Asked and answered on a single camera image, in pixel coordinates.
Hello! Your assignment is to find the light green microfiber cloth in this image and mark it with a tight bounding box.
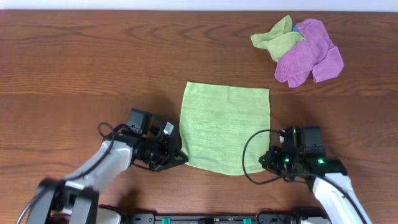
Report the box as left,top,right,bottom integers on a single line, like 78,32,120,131
179,82,271,175

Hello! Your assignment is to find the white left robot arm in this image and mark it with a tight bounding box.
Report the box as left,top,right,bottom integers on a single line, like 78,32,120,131
21,123,188,223

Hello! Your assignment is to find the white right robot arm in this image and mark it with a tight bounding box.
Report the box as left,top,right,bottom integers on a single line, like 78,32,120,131
259,144,372,223

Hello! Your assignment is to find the purple crumpled cloth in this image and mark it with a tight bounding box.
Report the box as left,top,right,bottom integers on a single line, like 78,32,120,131
274,19,344,88

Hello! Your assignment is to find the olive green crumpled cloth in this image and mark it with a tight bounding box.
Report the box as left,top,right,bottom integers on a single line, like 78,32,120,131
250,16,305,62

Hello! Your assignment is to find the blue cloth under pile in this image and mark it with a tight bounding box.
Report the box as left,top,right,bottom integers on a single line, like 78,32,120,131
292,24,299,32

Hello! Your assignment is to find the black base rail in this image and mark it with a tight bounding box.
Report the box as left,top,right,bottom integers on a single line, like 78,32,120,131
96,205,331,224

